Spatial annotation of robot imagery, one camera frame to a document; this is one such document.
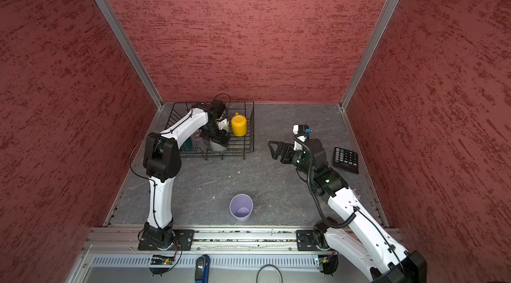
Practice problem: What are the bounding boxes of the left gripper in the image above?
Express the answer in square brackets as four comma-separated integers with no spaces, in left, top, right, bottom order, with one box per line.
[200,120,232,148]

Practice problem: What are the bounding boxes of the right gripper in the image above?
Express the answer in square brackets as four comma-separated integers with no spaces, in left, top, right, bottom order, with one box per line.
[268,141,314,177]

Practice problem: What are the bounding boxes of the yellow mug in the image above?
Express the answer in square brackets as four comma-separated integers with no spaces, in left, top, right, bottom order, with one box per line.
[231,113,248,137]

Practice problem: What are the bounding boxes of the teal mug white inside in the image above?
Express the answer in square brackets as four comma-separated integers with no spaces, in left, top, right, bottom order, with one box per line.
[180,138,194,153]

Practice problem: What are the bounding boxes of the lavender cup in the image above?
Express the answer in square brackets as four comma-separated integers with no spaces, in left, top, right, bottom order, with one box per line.
[229,194,254,223]

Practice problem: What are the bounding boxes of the light green mug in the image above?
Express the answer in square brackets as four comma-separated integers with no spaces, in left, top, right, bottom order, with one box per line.
[217,118,230,132]

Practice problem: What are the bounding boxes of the grey mug cream inside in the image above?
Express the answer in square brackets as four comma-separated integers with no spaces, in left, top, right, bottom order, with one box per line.
[210,140,228,152]

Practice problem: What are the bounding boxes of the clear plastic cup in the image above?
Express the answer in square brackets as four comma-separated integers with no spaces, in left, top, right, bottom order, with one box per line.
[191,131,209,152]

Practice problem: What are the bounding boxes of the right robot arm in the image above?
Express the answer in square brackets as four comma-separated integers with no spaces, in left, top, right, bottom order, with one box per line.
[268,134,427,282]

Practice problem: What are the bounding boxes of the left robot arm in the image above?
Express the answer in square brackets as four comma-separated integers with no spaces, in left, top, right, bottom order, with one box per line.
[142,99,230,251]

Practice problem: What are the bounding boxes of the black calculator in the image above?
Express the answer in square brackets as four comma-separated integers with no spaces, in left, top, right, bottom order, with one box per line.
[333,147,359,174]

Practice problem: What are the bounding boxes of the left corner aluminium profile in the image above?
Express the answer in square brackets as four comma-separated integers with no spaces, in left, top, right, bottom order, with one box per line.
[94,0,164,109]

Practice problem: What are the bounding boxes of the corner aluminium profile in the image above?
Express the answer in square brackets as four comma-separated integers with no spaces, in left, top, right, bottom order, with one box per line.
[94,0,164,109]
[340,0,400,111]

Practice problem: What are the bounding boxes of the right corner aluminium profile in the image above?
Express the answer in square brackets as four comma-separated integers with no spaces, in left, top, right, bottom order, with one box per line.
[340,0,400,111]

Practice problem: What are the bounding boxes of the black wire dish rack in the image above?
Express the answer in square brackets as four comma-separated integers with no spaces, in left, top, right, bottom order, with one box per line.
[180,93,255,160]

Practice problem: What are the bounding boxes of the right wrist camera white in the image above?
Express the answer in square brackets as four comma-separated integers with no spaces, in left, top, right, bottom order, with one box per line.
[293,125,312,151]

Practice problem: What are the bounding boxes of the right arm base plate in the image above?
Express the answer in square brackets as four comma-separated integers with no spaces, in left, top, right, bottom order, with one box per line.
[295,230,334,252]

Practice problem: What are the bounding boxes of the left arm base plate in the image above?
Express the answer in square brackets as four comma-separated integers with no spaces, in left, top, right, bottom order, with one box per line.
[138,228,195,252]

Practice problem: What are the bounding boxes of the black cable loop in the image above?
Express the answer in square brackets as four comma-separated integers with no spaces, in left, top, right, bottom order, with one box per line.
[255,264,283,283]

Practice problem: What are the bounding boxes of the blue handled tool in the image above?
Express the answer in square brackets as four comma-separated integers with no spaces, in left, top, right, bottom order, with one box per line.
[194,255,210,283]

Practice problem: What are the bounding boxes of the front aluminium rail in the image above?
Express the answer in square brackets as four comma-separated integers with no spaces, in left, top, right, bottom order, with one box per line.
[82,224,312,254]

